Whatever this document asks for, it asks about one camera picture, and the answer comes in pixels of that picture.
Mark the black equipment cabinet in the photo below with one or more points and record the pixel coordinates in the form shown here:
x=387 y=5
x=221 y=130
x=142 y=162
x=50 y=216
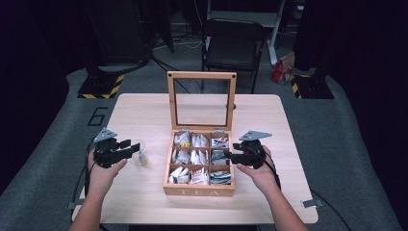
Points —
x=118 y=29

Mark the person's left hand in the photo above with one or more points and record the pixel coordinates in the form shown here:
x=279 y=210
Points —
x=101 y=179

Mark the grey metal table bracket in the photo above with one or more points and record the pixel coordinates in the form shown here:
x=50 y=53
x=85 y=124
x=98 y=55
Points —
x=311 y=203

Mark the red paper bag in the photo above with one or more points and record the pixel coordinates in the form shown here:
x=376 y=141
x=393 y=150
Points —
x=282 y=70

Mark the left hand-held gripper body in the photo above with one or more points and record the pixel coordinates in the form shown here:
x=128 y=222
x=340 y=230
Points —
x=107 y=154

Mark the grey-green tea packets stack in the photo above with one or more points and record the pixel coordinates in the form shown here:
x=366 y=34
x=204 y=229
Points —
x=219 y=158

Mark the wooden tea box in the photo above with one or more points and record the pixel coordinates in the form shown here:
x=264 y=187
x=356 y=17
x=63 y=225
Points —
x=198 y=192

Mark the red-green printed tea packets stack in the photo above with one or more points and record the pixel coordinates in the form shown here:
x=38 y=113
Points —
x=220 y=142

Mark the yellowish tea bag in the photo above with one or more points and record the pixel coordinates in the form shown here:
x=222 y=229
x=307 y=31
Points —
x=143 y=159

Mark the person's right hand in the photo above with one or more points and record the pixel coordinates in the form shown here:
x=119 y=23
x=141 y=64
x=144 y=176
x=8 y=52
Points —
x=264 y=178

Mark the black stand base striped edge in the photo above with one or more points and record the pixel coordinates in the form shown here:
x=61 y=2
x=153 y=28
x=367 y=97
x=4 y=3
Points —
x=101 y=86
x=312 y=88

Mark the dark green striped packets stack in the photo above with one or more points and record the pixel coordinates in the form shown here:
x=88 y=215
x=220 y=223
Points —
x=221 y=178

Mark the black folding chair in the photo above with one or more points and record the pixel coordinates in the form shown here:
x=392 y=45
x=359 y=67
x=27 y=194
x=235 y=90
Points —
x=232 y=48

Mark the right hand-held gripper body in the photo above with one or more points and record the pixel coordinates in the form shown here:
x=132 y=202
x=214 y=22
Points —
x=253 y=154

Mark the group of white tea bags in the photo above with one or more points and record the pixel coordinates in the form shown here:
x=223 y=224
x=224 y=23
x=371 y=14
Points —
x=198 y=176

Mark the clear plastic cup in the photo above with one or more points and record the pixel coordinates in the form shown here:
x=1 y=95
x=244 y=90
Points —
x=141 y=150

